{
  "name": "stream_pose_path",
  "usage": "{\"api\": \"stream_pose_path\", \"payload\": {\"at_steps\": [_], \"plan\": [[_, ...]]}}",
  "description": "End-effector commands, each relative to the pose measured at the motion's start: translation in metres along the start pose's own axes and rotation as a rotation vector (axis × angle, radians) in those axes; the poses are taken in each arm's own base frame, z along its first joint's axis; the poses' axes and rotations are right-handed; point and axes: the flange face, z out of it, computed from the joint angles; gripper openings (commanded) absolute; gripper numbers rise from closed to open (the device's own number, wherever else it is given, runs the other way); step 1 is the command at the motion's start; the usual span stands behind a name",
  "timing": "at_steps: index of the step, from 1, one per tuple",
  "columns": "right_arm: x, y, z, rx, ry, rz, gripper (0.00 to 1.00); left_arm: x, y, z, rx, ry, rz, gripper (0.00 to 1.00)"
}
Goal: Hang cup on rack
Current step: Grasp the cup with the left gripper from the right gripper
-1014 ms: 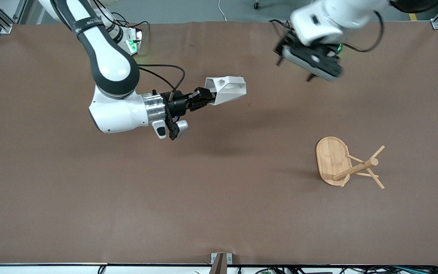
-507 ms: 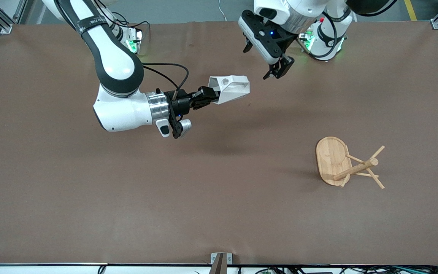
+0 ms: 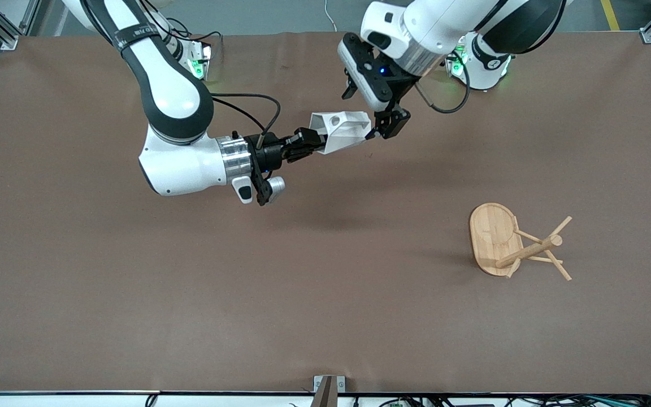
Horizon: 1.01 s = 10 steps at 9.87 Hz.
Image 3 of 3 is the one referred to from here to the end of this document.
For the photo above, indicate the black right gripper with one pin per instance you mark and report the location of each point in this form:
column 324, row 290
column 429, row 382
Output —
column 270, row 154

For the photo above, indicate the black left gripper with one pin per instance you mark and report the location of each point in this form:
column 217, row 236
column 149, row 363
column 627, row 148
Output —
column 394, row 120

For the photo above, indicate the white faceted cup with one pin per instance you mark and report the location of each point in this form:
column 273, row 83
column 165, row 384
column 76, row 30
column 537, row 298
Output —
column 342, row 133

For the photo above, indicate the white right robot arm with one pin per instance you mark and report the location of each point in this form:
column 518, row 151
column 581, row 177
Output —
column 173, row 96

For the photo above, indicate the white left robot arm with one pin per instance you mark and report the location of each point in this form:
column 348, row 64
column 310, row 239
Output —
column 444, row 28

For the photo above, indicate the wooden cup rack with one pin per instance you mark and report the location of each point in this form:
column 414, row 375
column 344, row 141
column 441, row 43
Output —
column 495, row 237

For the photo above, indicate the brown table cover sheet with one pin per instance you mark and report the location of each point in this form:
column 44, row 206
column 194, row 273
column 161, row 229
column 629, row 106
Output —
column 303, row 282

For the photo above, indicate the yellow floor tape strip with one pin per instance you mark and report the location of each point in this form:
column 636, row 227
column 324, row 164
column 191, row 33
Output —
column 609, row 14

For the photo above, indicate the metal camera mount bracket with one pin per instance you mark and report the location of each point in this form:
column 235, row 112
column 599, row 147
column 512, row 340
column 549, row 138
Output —
column 328, row 390

